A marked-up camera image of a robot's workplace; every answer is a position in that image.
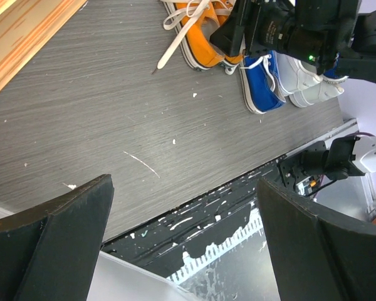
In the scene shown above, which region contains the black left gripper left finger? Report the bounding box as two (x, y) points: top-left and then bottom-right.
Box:
(0, 174), (114, 300)

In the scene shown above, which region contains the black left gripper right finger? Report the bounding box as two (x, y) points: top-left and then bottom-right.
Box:
(257, 178), (376, 300)

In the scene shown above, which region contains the orange sneaker one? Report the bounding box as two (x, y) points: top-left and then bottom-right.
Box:
(212, 0), (243, 75)
(155, 0), (225, 71)

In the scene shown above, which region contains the wooden shoe cabinet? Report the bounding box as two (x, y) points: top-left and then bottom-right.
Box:
(0, 0), (87, 91)

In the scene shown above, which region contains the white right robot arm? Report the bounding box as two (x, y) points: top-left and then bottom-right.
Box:
(210, 1), (376, 189)

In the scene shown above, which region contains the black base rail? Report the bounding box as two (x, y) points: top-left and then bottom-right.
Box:
(100, 119), (376, 301)

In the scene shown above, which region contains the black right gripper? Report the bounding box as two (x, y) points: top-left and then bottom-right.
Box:
(210, 0), (359, 73)

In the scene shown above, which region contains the blue sneaker far one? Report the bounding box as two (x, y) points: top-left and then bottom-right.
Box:
(322, 69), (349, 85)

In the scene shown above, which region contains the white sneaker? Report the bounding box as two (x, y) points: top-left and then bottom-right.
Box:
(276, 53), (345, 108)

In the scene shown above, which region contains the blue sneaker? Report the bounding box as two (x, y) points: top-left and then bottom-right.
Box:
(239, 51), (286, 114)

